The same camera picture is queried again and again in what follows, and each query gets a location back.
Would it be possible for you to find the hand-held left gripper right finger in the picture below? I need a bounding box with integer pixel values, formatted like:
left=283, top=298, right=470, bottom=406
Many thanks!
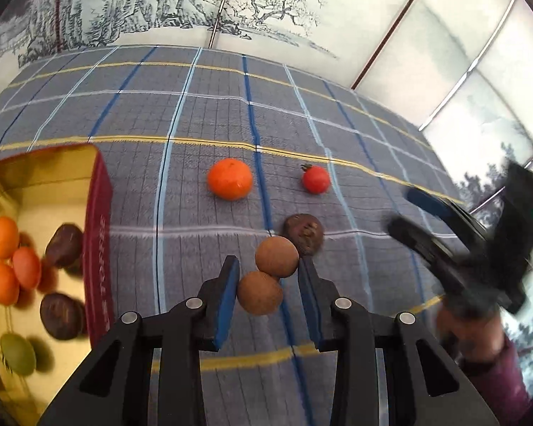
left=297, top=256, right=500, bottom=426

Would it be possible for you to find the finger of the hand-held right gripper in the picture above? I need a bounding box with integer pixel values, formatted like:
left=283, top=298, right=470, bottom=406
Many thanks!
left=404, top=186, right=494, bottom=249
left=387, top=217, right=476, bottom=302

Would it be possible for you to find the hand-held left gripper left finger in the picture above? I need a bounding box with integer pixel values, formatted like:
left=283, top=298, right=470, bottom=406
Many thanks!
left=38, top=255, right=241, bottom=426

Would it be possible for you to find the brown longan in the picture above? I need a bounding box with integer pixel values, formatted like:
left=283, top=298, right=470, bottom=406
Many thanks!
left=255, top=236, right=300, bottom=279
left=237, top=272, right=284, bottom=316

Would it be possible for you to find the red tin box gold inside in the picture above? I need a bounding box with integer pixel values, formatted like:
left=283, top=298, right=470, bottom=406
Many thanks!
left=0, top=143, right=114, bottom=426

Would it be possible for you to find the dark brown wrinkled fruit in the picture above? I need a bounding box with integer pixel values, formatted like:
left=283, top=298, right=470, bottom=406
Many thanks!
left=40, top=293, right=87, bottom=342
left=44, top=224, right=84, bottom=269

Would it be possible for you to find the oblong red tomato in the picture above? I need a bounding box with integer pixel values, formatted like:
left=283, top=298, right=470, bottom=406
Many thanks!
left=12, top=247, right=42, bottom=290

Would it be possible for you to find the green tomato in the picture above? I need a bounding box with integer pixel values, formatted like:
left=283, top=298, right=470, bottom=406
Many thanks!
left=0, top=334, right=37, bottom=376

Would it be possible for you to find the large orange with stem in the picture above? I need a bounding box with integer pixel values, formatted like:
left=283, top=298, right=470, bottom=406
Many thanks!
left=0, top=261, right=20, bottom=306

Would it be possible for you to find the orange mandarin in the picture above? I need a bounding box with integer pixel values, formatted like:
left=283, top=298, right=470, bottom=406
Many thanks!
left=0, top=217, right=20, bottom=259
left=207, top=158, right=254, bottom=200

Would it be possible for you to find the person's right hand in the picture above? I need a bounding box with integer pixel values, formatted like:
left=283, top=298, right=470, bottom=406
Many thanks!
left=435, top=306, right=507, bottom=362

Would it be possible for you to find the dark brown scarred fruit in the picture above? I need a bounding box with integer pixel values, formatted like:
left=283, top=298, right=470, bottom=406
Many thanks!
left=282, top=214, right=325, bottom=257

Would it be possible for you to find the round red tomato with stem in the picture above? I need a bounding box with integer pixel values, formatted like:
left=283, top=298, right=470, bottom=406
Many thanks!
left=300, top=164, right=330, bottom=195

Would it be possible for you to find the grey plaid tablecloth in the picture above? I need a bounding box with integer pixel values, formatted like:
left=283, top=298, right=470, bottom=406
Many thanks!
left=0, top=44, right=472, bottom=426

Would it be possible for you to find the landscape painted folding screen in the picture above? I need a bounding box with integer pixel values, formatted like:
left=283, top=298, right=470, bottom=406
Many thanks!
left=0, top=0, right=533, bottom=409

